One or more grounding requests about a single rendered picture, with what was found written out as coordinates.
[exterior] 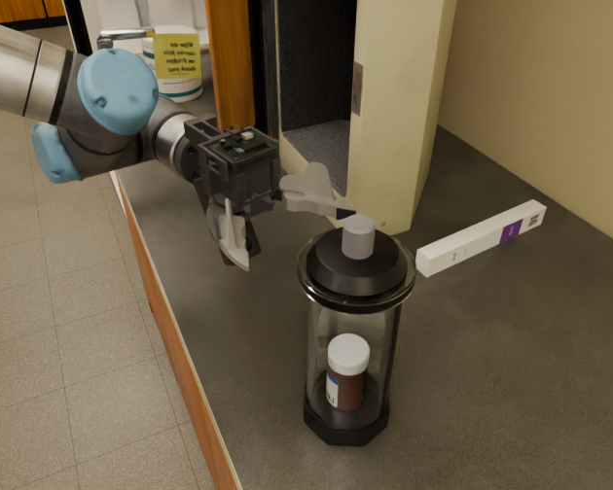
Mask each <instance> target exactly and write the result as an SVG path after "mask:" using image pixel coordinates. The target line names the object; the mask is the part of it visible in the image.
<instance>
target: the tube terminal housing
mask: <svg viewBox="0 0 613 490"><path fill-rule="evenodd" d="M456 1H457V0H357V12H356V29H355V48H354V61H356V62H358V63H359V64H361V65H363V80H362V94H361V109H360V117H358V116H357V115H356V114H354V113H353V112H352V111H351V118H350V136H349V154H348V171H347V189H346V196H345V197H341V196H340V195H339V194H338V193H337V192H336V191H335V190H334V189H333V188H332V189H333V193H334V196H335V197H337V198H339V199H342V200H343V201H345V202H347V203H349V204H350V205H351V206H353V207H354V208H356V209H357V211H356V214H361V215H366V216H368V217H370V218H371V219H373V220H374V221H375V223H376V229H377V230H380V231H382V232H384V233H386V234H388V235H394V234H397V233H400V232H403V231H407V230H410V228H411V225H412V222H413V219H414V216H415V211H416V208H417V206H418V203H419V200H420V197H421V194H422V191H423V188H424V185H425V183H426V180H427V177H428V174H429V168H430V162H431V157H432V151H433V145H434V138H435V132H436V126H437V120H438V115H439V109H440V103H441V96H442V90H443V84H444V79H445V73H446V67H447V61H448V54H449V48H450V42H451V32H452V26H453V20H454V13H455V7H456ZM274 8H275V37H276V65H277V93H278V121H279V141H278V140H277V139H276V138H275V137H274V139H275V140H276V141H278V142H279V158H280V165H281V166H282V167H283V168H284V170H285V171H286V172H287V173H288V174H289V175H293V176H301V175H303V173H304V172H305V170H306V168H307V166H308V162H307V161H306V160H305V159H304V158H303V157H302V156H301V155H300V154H299V152H298V151H297V150H296V149H295V148H294V147H293V146H292V145H291V144H290V143H289V142H288V141H287V140H286V139H285V138H284V137H283V135H282V133H283V132H282V131H281V127H280V105H279V76H278V45H277V16H276V0H274Z"/></svg>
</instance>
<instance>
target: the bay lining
mask: <svg viewBox="0 0 613 490"><path fill-rule="evenodd" d="M356 12H357V0H276V16H277V45H278V76H279V105H280V127H281V131H282V132H285V131H290V130H295V129H299V128H304V127H309V126H313V125H318V124H323V123H330V122H335V121H339V120H347V121H350V118H351V100H352V83H353V65H354V48H355V29H356Z"/></svg>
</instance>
